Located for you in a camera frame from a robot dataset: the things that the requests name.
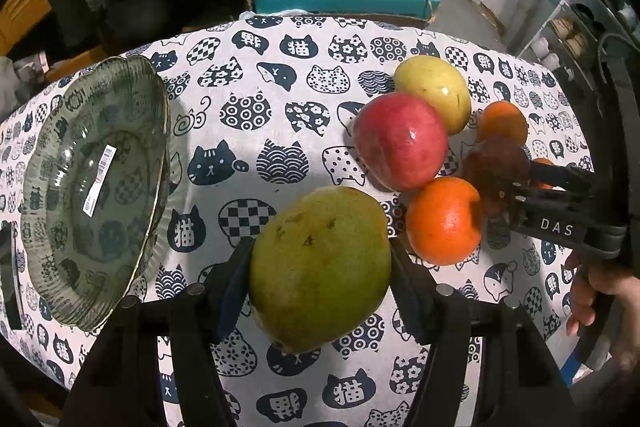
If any wooden louvered cabinet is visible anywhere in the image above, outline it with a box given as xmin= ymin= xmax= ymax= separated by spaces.
xmin=0 ymin=0 xmax=52 ymax=56

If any small red apple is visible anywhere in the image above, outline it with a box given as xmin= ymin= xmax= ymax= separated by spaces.
xmin=352 ymin=92 xmax=448 ymax=192

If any green glass plate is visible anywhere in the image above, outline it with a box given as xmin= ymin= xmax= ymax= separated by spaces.
xmin=21 ymin=55 xmax=169 ymax=332

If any large red apple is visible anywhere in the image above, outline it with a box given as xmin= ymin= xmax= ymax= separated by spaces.
xmin=462 ymin=136 xmax=529 ymax=218

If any grey clothes pile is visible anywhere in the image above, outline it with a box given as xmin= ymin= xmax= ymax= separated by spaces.
xmin=0 ymin=51 xmax=49 ymax=121

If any small tangerine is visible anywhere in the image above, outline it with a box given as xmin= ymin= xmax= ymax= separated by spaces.
xmin=528 ymin=158 xmax=554 ymax=190

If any shoe rack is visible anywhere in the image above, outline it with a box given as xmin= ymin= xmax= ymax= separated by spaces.
xmin=519 ymin=0 xmax=640 ymax=78

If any person's right hand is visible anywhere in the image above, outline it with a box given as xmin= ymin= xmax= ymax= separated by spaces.
xmin=564 ymin=250 xmax=640 ymax=358

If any yellow pear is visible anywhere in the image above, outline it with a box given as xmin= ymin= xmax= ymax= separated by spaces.
xmin=394 ymin=55 xmax=472 ymax=135

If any large orange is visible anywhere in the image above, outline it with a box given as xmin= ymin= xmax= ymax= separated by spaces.
xmin=477 ymin=101 xmax=528 ymax=145

